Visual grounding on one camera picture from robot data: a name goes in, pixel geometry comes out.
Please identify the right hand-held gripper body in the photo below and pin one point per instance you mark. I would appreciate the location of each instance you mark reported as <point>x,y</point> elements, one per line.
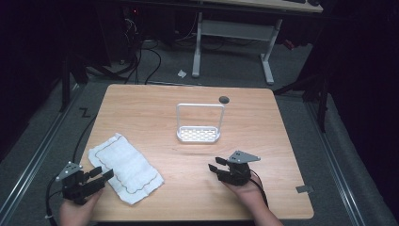
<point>238,172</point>

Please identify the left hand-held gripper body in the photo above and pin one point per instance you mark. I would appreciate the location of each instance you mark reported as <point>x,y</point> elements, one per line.
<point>75,185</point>

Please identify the white cloth with dark stitching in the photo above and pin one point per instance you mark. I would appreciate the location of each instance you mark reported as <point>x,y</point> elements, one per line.
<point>125,168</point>

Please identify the person's right hand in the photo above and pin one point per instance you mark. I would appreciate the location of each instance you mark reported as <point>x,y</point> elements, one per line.
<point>249,193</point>

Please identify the person's left hand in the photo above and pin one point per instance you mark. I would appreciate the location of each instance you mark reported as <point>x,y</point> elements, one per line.
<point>75,213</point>

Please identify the black round table grommet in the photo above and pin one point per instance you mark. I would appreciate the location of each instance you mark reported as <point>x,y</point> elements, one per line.
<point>223,100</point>

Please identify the grey tape piece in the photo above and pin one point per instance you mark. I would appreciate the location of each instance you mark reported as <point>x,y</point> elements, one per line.
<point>304,189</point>

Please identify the black metal stand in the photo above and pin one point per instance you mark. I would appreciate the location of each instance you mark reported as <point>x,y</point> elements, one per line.
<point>321,103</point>
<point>66,84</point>

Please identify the white paper scrap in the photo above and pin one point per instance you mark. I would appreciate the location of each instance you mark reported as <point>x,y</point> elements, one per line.
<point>182,73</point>

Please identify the desk with white metal legs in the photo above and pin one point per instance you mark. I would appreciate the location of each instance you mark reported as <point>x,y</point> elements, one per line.
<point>235,29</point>

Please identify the small red object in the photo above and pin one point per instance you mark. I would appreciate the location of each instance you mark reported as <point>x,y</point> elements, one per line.
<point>289,44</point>

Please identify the metal floor rail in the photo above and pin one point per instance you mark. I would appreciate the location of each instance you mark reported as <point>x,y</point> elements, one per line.
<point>335,166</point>
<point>37,153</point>

